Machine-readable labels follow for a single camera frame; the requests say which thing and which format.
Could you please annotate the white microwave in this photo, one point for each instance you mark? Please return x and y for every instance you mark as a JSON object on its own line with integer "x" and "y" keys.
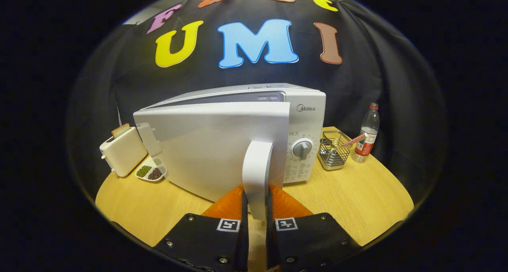
{"x": 206, "y": 145}

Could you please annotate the white divided bean dish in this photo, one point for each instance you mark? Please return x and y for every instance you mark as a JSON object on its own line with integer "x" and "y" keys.
{"x": 150, "y": 172}

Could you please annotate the red checkered straw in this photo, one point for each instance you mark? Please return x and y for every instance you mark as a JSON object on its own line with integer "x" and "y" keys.
{"x": 355, "y": 139}

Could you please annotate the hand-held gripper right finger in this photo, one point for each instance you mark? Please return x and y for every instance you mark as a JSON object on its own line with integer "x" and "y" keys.
{"x": 270, "y": 244}

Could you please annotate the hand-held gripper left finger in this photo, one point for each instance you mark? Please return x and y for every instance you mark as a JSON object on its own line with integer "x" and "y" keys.
{"x": 243, "y": 240}

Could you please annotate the white toaster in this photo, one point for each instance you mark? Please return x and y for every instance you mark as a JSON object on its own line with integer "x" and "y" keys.
{"x": 121, "y": 155}

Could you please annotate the toast slice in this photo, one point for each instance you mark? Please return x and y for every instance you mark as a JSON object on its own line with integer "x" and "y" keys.
{"x": 120, "y": 131}

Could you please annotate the clear plastic water bottle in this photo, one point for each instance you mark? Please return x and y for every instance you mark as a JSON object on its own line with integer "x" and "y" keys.
{"x": 367, "y": 137}

